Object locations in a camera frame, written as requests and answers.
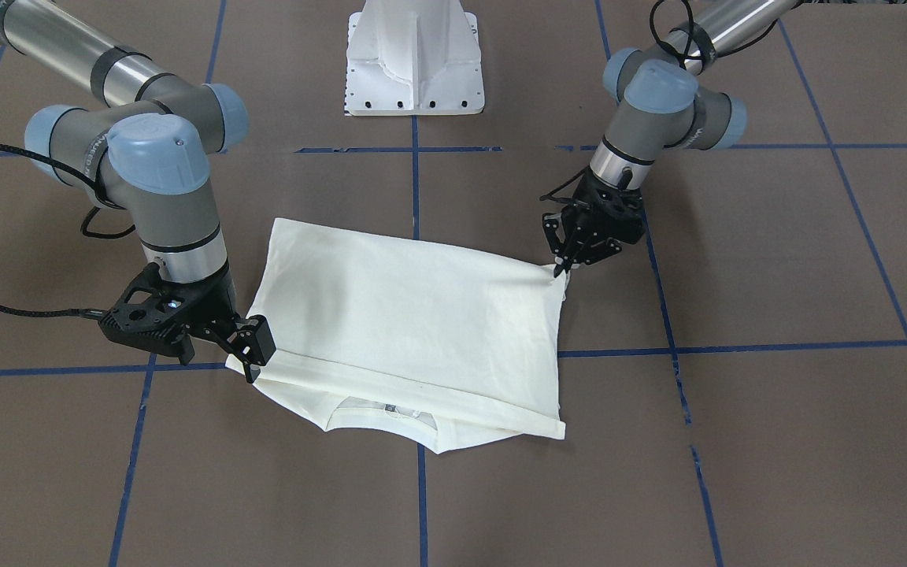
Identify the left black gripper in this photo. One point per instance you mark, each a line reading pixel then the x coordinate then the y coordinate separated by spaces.
pixel 617 221

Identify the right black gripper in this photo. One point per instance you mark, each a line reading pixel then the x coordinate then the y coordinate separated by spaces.
pixel 213 305

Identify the cream long-sleeve cat shirt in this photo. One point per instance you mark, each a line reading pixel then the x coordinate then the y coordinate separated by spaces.
pixel 448 346

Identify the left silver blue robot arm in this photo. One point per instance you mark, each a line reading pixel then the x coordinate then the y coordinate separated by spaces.
pixel 659 105

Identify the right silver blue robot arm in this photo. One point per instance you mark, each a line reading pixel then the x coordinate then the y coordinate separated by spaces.
pixel 146 152

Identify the brown paper table mat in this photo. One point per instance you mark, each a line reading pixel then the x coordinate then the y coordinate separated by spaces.
pixel 734 387

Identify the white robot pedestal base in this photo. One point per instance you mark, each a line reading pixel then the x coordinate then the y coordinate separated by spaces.
pixel 413 58

